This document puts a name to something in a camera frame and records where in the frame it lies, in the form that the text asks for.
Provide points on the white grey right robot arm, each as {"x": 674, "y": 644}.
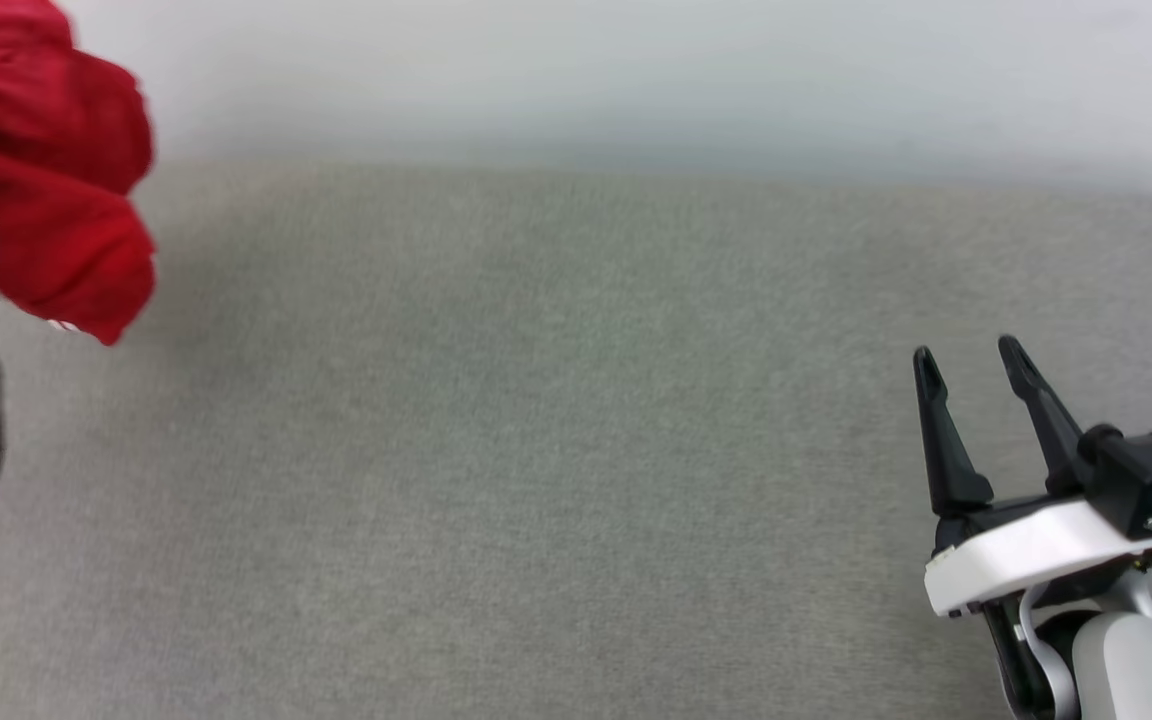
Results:
{"x": 1136, "y": 670}

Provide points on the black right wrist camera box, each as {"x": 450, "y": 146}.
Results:
{"x": 1146, "y": 470}

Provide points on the red basketball jersey white trim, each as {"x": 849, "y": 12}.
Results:
{"x": 46, "y": 150}

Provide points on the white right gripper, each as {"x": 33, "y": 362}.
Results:
{"x": 1026, "y": 550}

